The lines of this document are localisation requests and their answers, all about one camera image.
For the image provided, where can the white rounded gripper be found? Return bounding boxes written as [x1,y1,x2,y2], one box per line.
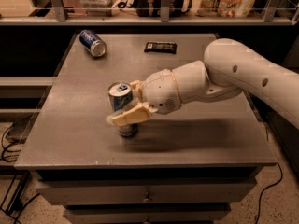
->
[106,69,182,127]

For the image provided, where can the silver blue redbull can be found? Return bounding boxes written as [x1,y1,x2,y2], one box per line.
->
[108,81,137,138]

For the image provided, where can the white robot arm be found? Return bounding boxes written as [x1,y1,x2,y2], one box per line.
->
[107,38,299,128]

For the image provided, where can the blue pepsi can lying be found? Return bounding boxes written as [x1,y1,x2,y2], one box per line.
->
[79,30,107,58]

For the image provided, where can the black snack bar wrapper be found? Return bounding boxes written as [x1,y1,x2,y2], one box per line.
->
[144,42,177,54]

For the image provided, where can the grey drawer cabinet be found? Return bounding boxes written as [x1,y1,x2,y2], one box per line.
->
[16,34,276,224]

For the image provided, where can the black backpack on shelf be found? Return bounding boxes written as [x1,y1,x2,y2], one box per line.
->
[131,0,192,17]

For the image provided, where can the round metal drawer knob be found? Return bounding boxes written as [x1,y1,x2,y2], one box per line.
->
[143,193,152,203]

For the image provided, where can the printed snack bag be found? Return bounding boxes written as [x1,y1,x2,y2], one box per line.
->
[196,0,255,18]

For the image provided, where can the black floor cables left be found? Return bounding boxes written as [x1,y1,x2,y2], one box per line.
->
[0,115,41,224]

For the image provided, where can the black floor cable right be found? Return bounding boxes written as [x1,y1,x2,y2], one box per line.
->
[253,162,284,224]

